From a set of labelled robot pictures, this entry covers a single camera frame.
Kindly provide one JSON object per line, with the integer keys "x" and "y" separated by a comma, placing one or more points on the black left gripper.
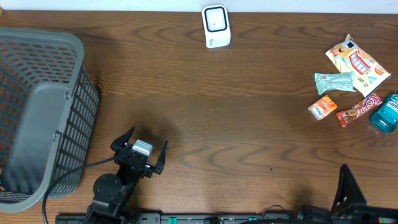
{"x": 119, "y": 145}

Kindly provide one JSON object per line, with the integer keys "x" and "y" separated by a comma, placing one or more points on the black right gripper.
{"x": 349, "y": 206}

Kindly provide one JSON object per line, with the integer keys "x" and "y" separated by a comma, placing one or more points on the red chocolate bar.
{"x": 347, "y": 116}

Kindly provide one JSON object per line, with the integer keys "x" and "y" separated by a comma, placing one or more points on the blue mouthwash bottle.
{"x": 385, "y": 118}

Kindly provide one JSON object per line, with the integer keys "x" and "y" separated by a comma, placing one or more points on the small orange box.
{"x": 322, "y": 108}

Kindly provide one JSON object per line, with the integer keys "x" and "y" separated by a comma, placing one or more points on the green wet wipes pack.
{"x": 335, "y": 81}

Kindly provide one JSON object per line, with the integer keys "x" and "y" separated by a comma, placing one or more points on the orange snack bag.
{"x": 368, "y": 74}

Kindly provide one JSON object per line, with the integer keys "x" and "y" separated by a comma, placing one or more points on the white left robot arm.
{"x": 113, "y": 191}

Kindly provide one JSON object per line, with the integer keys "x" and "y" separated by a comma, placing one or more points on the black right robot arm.
{"x": 318, "y": 215}

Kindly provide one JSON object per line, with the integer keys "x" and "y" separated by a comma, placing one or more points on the white barcode scanner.
{"x": 216, "y": 26}

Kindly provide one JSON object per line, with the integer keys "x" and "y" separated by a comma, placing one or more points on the grey plastic basket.
{"x": 48, "y": 111}

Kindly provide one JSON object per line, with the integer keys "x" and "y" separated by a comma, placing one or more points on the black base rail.
{"x": 156, "y": 218}

